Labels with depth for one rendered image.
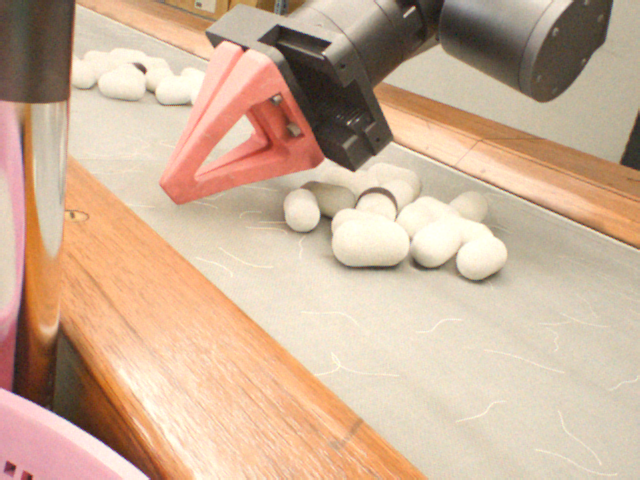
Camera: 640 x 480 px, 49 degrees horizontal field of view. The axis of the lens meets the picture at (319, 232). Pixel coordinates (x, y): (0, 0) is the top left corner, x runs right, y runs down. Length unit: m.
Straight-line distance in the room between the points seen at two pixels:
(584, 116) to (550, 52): 2.30
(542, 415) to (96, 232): 0.17
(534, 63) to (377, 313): 0.13
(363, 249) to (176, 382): 0.16
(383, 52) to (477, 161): 0.21
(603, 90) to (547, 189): 2.11
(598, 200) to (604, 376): 0.22
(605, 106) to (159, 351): 2.47
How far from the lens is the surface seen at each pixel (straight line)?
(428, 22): 0.39
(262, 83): 0.34
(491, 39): 0.35
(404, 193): 0.41
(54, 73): 0.17
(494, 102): 2.83
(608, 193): 0.51
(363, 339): 0.27
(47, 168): 0.17
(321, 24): 0.36
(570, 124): 2.67
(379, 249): 0.33
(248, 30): 0.37
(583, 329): 0.33
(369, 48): 0.36
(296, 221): 0.35
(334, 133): 0.35
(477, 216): 0.41
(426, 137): 0.59
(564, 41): 0.36
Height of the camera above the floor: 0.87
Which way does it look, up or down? 20 degrees down
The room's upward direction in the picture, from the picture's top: 11 degrees clockwise
